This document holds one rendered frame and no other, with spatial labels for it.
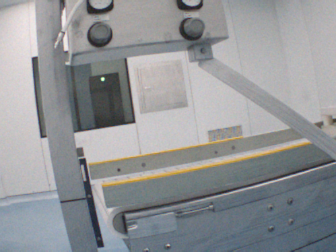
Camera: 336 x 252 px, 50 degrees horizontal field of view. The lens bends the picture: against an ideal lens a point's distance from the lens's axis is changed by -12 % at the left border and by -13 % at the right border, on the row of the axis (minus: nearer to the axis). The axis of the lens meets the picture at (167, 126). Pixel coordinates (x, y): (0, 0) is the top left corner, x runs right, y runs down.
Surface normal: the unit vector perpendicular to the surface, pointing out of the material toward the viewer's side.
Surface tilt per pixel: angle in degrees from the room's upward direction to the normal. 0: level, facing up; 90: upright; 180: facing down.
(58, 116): 90
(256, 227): 90
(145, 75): 90
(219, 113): 90
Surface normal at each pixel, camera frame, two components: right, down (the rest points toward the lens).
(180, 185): 0.26, 0.01
